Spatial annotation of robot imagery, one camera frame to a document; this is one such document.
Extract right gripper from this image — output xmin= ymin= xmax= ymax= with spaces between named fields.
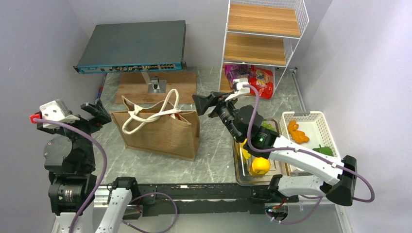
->
xmin=192 ymin=91 xmax=242 ymax=142

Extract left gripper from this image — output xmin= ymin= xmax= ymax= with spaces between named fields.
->
xmin=38 ymin=98 xmax=110 ymax=168

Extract red snack bag shelf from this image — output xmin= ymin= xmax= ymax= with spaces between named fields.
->
xmin=248 ymin=65 xmax=275 ymax=100
xmin=170 ymin=114 xmax=182 ymax=120

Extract brown burlap grocery bag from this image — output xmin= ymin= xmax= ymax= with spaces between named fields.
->
xmin=110 ymin=89 xmax=200 ymax=161

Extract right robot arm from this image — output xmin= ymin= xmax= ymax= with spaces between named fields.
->
xmin=192 ymin=92 xmax=357 ymax=206

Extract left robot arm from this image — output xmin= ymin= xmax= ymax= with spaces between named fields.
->
xmin=30 ymin=100 xmax=140 ymax=233

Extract purple snack bag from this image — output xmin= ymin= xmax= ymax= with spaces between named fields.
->
xmin=223 ymin=64 xmax=252 ymax=89

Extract wooden base board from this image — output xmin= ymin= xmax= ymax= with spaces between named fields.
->
xmin=115 ymin=71 xmax=197 ymax=104

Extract green grapes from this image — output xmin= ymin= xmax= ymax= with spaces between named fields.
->
xmin=262 ymin=120 xmax=278 ymax=132

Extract yellow banana bunch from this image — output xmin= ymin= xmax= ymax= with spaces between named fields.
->
xmin=240 ymin=139 xmax=251 ymax=162

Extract stainless steel tray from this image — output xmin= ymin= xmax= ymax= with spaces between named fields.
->
xmin=231 ymin=117 xmax=292 ymax=186

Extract yellow lemon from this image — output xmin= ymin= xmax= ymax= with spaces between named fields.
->
xmin=249 ymin=157 xmax=271 ymax=176

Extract orange carrot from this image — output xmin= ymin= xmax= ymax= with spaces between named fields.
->
xmin=287 ymin=120 xmax=310 ymax=144

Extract white plastic basket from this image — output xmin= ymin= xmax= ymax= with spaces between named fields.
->
xmin=279 ymin=111 xmax=340 ymax=158

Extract green bell pepper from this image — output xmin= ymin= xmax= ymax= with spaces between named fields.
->
xmin=312 ymin=144 xmax=334 ymax=157

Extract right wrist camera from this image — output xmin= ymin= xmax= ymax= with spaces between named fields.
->
xmin=225 ymin=78 xmax=250 ymax=102

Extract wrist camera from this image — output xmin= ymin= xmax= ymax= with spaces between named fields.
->
xmin=30 ymin=100 xmax=80 ymax=124
xmin=225 ymin=78 xmax=250 ymax=102

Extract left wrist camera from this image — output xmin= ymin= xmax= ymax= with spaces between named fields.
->
xmin=30 ymin=100 xmax=80 ymax=124

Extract metal switch stand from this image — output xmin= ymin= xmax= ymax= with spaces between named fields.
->
xmin=141 ymin=71 xmax=167 ymax=94

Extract grey network switch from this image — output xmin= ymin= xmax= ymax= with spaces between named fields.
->
xmin=74 ymin=20 xmax=187 ymax=74

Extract white wire shelf rack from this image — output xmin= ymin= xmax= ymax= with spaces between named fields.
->
xmin=222 ymin=0 xmax=309 ymax=89

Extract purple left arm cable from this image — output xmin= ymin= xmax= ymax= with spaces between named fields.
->
xmin=32 ymin=118 xmax=178 ymax=233

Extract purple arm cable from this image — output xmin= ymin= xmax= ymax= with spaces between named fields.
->
xmin=32 ymin=118 xmax=178 ymax=233
xmin=243 ymin=84 xmax=376 ymax=225

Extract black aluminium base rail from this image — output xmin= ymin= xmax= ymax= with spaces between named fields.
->
xmin=51 ymin=183 xmax=342 ymax=233

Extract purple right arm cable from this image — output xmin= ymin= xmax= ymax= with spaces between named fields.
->
xmin=243 ymin=84 xmax=376 ymax=225

